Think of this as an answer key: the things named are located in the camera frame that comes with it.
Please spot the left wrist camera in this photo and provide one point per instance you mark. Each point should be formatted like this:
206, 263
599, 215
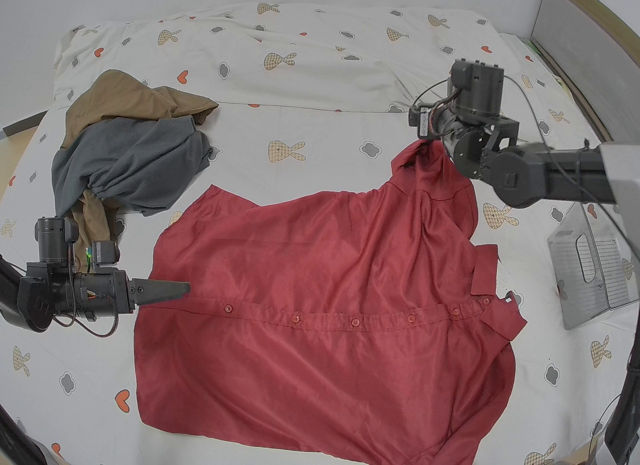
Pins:
105, 253

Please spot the clear plastic box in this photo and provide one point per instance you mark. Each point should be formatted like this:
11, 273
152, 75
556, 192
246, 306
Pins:
607, 273

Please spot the brown garment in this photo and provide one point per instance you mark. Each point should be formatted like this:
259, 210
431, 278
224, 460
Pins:
130, 95

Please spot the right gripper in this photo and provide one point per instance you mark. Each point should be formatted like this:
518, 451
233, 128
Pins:
437, 120

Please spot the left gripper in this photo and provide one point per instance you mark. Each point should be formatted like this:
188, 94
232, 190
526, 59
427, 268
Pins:
105, 293

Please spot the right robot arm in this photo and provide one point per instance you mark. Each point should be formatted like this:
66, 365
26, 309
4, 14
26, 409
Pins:
520, 178

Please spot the grey garment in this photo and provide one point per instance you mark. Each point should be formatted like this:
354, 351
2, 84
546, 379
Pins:
135, 163

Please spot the white printed quilt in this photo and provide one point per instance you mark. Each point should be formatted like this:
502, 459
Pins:
320, 67

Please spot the red shirt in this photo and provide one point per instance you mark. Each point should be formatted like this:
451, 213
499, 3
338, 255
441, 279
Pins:
325, 353

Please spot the bed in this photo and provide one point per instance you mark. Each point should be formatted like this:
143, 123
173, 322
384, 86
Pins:
320, 163

